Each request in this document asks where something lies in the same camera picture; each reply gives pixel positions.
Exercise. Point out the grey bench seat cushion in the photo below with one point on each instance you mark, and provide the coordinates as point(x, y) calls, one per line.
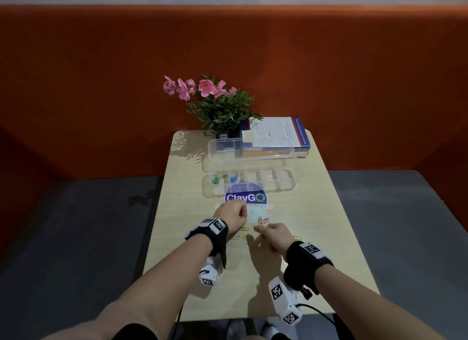
point(402, 241)

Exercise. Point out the clear plastic bag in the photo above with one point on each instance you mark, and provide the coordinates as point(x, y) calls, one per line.
point(257, 212)

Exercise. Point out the round blue sticker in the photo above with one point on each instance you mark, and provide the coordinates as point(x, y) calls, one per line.
point(245, 195)

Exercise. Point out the orange paper clip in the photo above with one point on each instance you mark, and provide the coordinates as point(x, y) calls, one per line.
point(264, 221)

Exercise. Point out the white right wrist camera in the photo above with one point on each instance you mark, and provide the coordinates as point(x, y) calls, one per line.
point(285, 299)

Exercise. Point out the white shoe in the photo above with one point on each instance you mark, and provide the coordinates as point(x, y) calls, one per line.
point(236, 329)
point(272, 330)

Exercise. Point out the blue and white book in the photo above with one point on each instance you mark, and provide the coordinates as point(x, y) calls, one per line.
point(278, 133)

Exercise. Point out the blue paper clips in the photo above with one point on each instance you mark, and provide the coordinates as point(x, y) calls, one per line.
point(234, 178)

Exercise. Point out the person's left forearm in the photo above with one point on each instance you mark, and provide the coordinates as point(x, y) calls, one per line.
point(164, 281)

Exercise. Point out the pink flower plant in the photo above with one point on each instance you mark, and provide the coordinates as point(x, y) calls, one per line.
point(219, 109)

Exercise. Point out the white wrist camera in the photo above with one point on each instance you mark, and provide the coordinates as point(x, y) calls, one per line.
point(285, 299)
point(210, 274)

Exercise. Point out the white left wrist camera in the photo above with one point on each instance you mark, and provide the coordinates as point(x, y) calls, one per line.
point(210, 274)

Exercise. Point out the orange upholstered bench backrest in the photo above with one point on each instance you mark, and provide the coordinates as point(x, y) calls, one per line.
point(91, 95)

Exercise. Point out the green paper clips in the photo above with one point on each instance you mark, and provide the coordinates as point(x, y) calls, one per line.
point(217, 179)

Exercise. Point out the clear plastic organizer box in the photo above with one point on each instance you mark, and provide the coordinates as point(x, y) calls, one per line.
point(252, 157)

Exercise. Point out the person's left fingers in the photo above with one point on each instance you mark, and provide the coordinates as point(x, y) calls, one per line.
point(242, 215)

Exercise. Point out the person's right hand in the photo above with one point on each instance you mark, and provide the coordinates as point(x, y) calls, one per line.
point(279, 237)

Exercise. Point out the person's right fingers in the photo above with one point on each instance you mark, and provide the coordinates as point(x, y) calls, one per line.
point(264, 232)

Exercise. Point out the black garment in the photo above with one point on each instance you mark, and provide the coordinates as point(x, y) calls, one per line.
point(135, 332)

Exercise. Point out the person's right forearm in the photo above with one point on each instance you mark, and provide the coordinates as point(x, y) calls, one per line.
point(365, 307)

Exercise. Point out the person's left hand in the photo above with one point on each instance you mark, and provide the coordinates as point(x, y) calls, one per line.
point(229, 214)

